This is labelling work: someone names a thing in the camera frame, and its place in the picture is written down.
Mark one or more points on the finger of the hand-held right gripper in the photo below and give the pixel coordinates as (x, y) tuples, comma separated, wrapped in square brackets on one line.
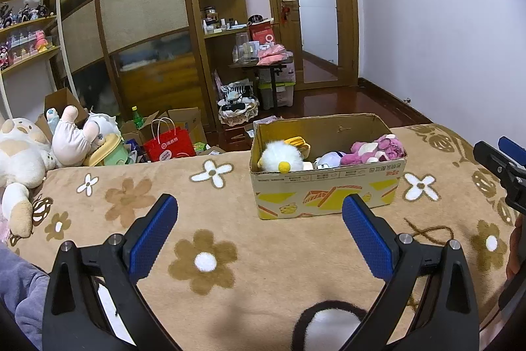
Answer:
[(489, 157), (513, 150)]

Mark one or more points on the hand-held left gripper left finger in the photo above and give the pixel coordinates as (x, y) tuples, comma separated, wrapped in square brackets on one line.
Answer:
[(154, 234)]

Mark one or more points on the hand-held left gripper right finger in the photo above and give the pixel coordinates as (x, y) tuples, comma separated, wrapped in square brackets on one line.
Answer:
[(365, 236)]

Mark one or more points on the printed cardboard box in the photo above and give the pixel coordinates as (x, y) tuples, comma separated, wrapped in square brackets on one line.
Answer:
[(328, 190)]

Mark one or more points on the pink plush bear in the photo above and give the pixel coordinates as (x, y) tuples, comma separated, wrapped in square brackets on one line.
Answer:
[(382, 147)]

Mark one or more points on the person's right hand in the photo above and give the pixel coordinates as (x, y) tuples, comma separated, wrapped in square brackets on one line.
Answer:
[(517, 248)]

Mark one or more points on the purple plush toy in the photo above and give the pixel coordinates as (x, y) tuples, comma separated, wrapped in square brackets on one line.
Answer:
[(328, 158)]

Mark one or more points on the red paper bag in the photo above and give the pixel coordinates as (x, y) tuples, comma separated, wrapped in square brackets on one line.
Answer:
[(168, 145)]

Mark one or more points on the beige floral blanket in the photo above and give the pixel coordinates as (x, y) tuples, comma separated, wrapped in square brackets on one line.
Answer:
[(246, 252)]

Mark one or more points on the black and white plush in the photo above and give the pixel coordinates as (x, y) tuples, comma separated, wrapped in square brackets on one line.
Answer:
[(333, 326)]

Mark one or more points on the green bottle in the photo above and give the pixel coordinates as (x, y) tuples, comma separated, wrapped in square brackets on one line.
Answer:
[(137, 120)]

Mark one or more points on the open brown cardboard box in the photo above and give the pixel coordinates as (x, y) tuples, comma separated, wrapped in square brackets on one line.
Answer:
[(61, 98), (185, 120)]

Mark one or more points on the white fluffy duck plush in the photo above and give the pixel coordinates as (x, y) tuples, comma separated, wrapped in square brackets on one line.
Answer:
[(277, 155)]

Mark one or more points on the white haired plush doll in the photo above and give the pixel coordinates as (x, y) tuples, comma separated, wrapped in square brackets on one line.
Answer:
[(102, 125)]

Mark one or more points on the purple fleece garment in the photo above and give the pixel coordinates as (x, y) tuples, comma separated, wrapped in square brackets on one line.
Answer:
[(24, 293)]

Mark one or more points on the lace trimmed basket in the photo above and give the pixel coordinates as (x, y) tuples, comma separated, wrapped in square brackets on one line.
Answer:
[(238, 114)]

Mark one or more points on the small light blue plush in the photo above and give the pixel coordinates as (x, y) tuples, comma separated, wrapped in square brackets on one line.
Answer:
[(52, 120)]

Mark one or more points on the large cream plush animal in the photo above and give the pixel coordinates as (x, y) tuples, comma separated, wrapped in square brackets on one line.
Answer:
[(20, 153)]

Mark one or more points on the zebra striped plush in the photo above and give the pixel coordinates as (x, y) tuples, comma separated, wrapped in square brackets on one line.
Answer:
[(234, 91)]

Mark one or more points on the clear plastic storage bin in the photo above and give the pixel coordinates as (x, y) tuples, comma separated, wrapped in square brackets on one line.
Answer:
[(283, 94)]

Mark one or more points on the wooden corner shelf unit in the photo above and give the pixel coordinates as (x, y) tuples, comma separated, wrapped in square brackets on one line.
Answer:
[(201, 46)]

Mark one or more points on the small dark side table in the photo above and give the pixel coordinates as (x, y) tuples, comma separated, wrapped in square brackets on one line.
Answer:
[(257, 65)]

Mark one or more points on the pink packets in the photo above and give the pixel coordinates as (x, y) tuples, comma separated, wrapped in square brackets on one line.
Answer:
[(273, 54)]

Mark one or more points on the clear plastic container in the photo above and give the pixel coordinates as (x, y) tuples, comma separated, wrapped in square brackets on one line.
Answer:
[(242, 46)]

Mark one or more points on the pink plush figure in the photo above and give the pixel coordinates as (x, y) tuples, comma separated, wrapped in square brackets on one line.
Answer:
[(40, 40)]

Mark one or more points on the red box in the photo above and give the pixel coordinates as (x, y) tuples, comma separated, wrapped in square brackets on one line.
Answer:
[(263, 34)]

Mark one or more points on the wooden wardrobe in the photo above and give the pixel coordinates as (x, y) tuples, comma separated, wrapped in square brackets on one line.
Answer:
[(139, 5)]

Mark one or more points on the row of small figurines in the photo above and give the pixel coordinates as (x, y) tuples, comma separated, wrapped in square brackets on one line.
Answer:
[(20, 16)]

